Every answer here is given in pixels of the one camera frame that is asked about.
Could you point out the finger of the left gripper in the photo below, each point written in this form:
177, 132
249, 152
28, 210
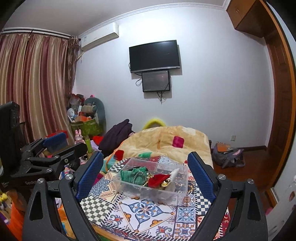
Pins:
55, 143
72, 153

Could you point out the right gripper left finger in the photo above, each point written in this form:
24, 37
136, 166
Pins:
42, 220

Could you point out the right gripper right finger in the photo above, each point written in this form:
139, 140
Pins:
248, 221

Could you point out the black white striped knit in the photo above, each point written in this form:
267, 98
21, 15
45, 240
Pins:
138, 169

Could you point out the red soft cloth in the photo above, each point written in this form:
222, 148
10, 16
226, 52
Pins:
158, 180

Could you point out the white soft cloth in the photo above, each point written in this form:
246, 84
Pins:
172, 181

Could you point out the red flat box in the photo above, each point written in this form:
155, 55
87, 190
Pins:
57, 132

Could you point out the pink bunny plush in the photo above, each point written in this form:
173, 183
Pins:
78, 137

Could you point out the green cardboard box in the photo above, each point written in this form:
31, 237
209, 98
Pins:
88, 128

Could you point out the dark purple clothing pile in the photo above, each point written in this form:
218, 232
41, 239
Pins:
114, 137

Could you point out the grey green plush toy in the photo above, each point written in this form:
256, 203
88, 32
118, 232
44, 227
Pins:
95, 107

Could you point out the green knit cloth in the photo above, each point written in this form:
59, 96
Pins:
139, 178

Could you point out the patterned patchwork tablecloth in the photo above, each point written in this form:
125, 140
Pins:
141, 219

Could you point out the grey backpack on floor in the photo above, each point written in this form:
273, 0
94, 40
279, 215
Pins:
226, 156

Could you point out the striped red beige curtain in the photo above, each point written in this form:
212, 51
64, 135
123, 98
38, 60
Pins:
38, 73

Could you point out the yellow green fuzzy object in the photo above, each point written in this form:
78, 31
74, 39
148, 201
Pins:
154, 122

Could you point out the clear plastic storage box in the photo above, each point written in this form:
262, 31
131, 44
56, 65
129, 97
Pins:
158, 179

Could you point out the beige colourful blanket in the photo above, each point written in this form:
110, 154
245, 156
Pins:
175, 142

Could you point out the white air conditioner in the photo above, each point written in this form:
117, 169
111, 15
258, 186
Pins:
99, 36

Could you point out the small black wall monitor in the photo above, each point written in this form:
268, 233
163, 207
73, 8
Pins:
156, 81

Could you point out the wall mounted black television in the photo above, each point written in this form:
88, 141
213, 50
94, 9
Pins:
154, 56

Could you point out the brown wooden door frame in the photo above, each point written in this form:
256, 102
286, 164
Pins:
283, 65

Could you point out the brown wooden wall cabinet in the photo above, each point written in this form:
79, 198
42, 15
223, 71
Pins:
251, 17

